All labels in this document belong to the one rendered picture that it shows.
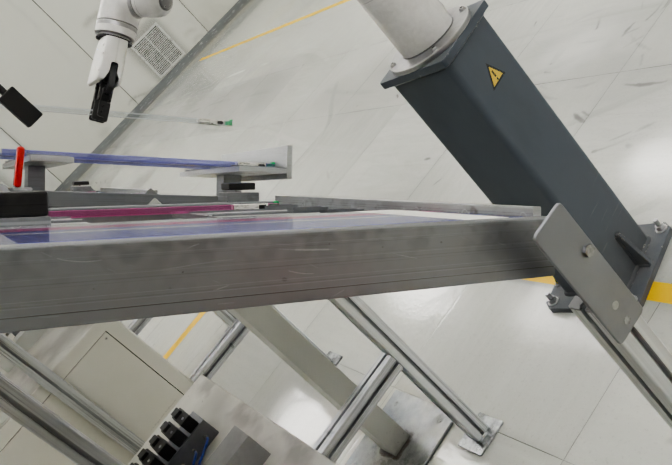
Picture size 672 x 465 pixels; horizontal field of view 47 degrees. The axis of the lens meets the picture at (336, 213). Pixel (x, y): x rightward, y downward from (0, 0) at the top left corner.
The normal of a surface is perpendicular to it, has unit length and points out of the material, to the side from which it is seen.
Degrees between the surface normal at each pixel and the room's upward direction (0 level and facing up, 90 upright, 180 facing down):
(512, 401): 0
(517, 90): 90
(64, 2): 90
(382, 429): 90
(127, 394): 90
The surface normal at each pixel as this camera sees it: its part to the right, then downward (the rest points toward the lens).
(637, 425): -0.64, -0.67
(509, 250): 0.48, 0.04
